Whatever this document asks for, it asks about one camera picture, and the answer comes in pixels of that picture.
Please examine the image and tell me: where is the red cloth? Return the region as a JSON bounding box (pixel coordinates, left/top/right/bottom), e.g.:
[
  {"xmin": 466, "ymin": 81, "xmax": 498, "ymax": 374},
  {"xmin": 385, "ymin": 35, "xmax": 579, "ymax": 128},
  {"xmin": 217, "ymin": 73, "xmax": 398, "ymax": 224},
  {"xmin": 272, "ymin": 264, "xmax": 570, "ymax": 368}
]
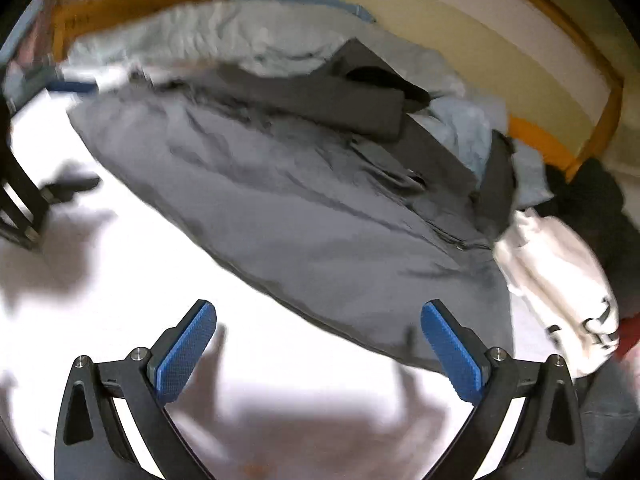
[{"xmin": 617, "ymin": 320, "xmax": 640, "ymax": 361}]

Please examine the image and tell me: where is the grey jacket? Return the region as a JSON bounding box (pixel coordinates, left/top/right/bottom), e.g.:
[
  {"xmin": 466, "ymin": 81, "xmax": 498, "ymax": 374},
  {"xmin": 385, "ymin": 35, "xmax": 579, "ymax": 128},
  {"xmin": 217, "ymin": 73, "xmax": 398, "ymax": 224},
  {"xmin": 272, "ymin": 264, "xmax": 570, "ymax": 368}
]
[{"xmin": 65, "ymin": 37, "xmax": 521, "ymax": 376}]

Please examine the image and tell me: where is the white garment with black print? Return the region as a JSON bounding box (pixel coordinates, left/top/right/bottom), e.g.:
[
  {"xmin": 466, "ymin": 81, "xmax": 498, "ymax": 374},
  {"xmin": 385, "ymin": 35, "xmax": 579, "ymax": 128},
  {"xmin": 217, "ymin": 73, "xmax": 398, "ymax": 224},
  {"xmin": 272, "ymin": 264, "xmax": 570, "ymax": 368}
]
[{"xmin": 492, "ymin": 207, "xmax": 621, "ymax": 380}]

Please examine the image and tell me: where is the printed white bed sheet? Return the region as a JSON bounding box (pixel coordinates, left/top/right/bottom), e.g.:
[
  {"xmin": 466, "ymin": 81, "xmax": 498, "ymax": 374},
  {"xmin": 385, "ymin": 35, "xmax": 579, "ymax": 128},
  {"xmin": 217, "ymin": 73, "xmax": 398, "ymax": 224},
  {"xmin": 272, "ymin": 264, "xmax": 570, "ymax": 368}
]
[{"xmin": 0, "ymin": 85, "xmax": 591, "ymax": 480}]

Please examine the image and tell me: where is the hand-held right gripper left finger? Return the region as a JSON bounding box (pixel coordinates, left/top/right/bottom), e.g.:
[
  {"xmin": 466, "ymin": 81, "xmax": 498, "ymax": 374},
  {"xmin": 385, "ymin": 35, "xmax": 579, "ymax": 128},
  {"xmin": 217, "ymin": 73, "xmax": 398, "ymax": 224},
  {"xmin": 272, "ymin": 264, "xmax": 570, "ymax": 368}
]
[{"xmin": 52, "ymin": 299, "xmax": 218, "ymax": 480}]

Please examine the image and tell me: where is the light blue duvet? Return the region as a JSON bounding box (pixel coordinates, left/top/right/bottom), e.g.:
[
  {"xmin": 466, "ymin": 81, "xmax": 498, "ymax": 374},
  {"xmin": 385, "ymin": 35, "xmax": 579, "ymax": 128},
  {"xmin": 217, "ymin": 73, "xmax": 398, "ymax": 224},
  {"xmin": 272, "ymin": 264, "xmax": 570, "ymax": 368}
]
[{"xmin": 60, "ymin": 0, "xmax": 551, "ymax": 211}]

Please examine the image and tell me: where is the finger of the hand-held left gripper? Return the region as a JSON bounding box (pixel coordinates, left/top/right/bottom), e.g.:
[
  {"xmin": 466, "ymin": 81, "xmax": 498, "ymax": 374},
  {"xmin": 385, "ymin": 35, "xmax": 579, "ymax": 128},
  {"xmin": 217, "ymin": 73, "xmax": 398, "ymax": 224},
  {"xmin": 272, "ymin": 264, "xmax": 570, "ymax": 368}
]
[
  {"xmin": 46, "ymin": 78, "xmax": 101, "ymax": 97},
  {"xmin": 0, "ymin": 95, "xmax": 102, "ymax": 251}
]

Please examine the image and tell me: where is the blue-grey cloth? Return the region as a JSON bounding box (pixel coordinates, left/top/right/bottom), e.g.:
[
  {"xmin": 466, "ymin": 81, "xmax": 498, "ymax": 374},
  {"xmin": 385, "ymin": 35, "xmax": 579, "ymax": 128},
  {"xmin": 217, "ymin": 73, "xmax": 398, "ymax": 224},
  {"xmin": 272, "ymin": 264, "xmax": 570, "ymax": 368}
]
[{"xmin": 575, "ymin": 370, "xmax": 638, "ymax": 476}]

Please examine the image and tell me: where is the dark clothing pile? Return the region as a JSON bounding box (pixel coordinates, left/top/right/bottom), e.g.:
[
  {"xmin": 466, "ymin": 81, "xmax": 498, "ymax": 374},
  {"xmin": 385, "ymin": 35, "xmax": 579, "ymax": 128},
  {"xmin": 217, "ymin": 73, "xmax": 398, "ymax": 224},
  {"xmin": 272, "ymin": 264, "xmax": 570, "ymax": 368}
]
[{"xmin": 545, "ymin": 157, "xmax": 640, "ymax": 321}]

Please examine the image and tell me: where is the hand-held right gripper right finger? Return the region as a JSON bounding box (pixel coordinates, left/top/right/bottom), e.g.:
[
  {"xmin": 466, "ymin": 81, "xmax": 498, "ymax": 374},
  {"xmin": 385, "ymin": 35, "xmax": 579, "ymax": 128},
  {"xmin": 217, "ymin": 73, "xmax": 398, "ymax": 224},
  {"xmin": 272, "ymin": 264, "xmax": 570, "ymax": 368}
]
[{"xmin": 420, "ymin": 299, "xmax": 587, "ymax": 480}]

